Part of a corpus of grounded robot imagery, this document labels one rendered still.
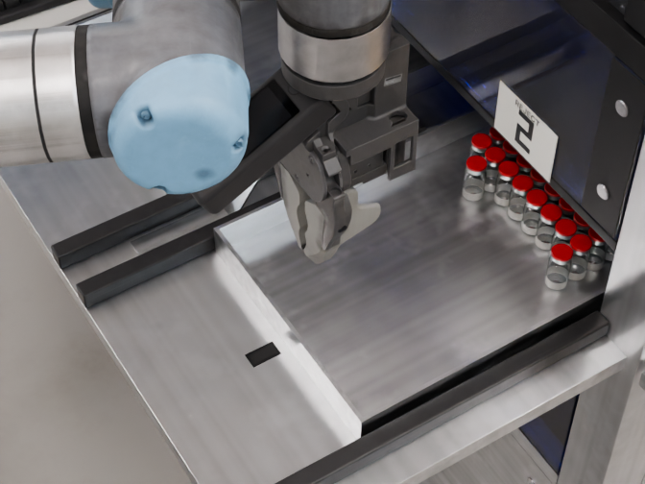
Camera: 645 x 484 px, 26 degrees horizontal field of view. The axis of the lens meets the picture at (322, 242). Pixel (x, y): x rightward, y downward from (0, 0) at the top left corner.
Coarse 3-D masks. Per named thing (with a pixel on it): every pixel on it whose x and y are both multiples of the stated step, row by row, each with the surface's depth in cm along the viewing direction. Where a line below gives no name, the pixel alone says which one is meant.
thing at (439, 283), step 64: (448, 128) 144; (384, 192) 142; (448, 192) 142; (256, 256) 136; (384, 256) 136; (448, 256) 136; (512, 256) 136; (320, 320) 131; (384, 320) 131; (448, 320) 131; (512, 320) 131; (576, 320) 130; (320, 384) 126; (384, 384) 127; (448, 384) 124
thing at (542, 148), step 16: (512, 96) 127; (496, 112) 131; (512, 112) 128; (528, 112) 126; (496, 128) 132; (512, 128) 130; (528, 128) 127; (544, 128) 125; (512, 144) 131; (528, 144) 128; (544, 144) 126; (528, 160) 129; (544, 160) 127; (544, 176) 128
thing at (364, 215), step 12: (348, 192) 103; (312, 204) 102; (360, 204) 105; (372, 204) 106; (312, 216) 104; (360, 216) 106; (372, 216) 107; (312, 228) 105; (348, 228) 106; (360, 228) 107; (312, 240) 106; (312, 252) 107; (324, 252) 105
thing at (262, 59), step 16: (256, 0) 161; (272, 0) 161; (96, 16) 154; (256, 16) 159; (272, 16) 159; (256, 32) 157; (272, 32) 157; (256, 48) 156; (272, 48) 156; (256, 64) 154; (272, 64) 154; (416, 64) 154; (256, 80) 152; (416, 80) 150; (432, 80) 151
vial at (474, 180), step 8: (472, 160) 138; (480, 160) 138; (472, 168) 138; (480, 168) 138; (464, 176) 140; (472, 176) 138; (480, 176) 138; (464, 184) 140; (472, 184) 139; (480, 184) 139; (464, 192) 141; (472, 192) 140; (480, 192) 140; (472, 200) 141
